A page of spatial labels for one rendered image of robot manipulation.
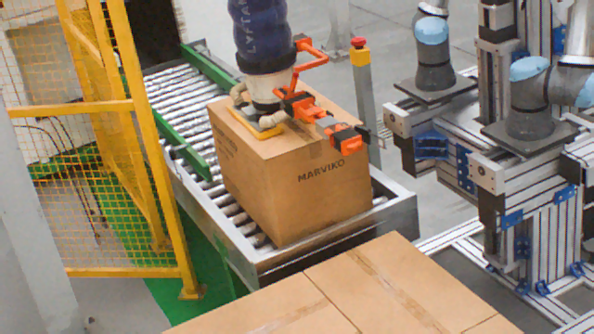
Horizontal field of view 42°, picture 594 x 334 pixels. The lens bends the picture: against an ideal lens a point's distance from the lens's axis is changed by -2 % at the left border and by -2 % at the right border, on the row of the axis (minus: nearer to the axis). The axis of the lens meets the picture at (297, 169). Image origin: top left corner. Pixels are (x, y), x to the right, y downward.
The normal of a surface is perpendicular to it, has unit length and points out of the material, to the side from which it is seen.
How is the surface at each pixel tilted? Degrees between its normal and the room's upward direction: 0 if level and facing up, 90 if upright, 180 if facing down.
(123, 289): 0
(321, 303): 0
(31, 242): 90
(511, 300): 0
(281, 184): 90
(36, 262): 90
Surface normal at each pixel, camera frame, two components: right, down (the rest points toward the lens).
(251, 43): -0.22, 0.31
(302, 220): 0.44, 0.39
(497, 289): -0.15, -0.86
